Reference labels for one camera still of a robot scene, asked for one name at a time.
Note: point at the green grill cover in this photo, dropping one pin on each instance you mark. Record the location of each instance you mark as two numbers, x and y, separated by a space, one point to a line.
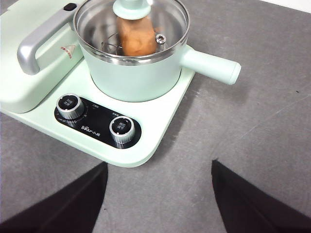
29 89

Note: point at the green breakfast machine base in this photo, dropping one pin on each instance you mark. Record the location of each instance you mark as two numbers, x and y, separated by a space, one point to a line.
150 136

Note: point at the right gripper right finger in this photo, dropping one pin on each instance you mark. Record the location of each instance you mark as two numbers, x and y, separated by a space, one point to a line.
255 211

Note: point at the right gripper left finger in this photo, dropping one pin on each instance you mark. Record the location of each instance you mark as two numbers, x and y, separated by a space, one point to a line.
60 213

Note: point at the brown potato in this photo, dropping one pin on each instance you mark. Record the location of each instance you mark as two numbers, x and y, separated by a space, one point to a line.
138 41

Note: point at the glass pot lid green knob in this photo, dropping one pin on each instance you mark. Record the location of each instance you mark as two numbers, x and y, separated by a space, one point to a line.
128 7

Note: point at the silver control knob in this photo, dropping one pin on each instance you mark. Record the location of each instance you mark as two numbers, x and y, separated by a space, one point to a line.
122 128
70 104

